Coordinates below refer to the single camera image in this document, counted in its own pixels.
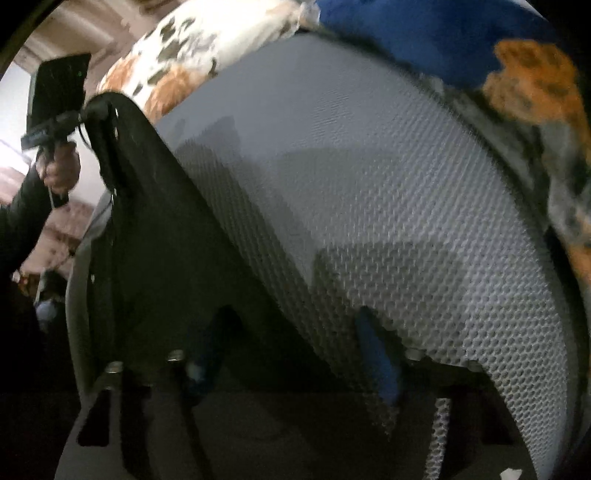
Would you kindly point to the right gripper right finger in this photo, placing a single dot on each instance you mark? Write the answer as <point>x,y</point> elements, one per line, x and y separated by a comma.
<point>451,421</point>

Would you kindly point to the black denim pants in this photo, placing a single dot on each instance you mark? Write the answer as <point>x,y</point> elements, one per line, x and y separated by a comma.
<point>163,276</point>

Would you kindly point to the white floral pillow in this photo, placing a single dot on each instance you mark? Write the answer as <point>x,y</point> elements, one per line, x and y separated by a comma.
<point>194,43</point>

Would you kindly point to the left hand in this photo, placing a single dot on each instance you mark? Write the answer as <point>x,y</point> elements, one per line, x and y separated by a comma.
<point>59,170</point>

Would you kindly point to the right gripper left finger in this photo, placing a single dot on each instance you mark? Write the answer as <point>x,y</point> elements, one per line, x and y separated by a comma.
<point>139,428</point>

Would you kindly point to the left forearm black sleeve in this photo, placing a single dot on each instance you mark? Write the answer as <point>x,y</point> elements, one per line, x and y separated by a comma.
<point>23,218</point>

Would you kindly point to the blue orange floral blanket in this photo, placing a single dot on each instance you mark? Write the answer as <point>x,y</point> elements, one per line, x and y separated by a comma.
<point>499,64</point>

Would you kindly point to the grey mesh mattress cover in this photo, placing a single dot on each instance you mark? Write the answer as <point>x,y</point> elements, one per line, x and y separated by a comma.
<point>344,184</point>

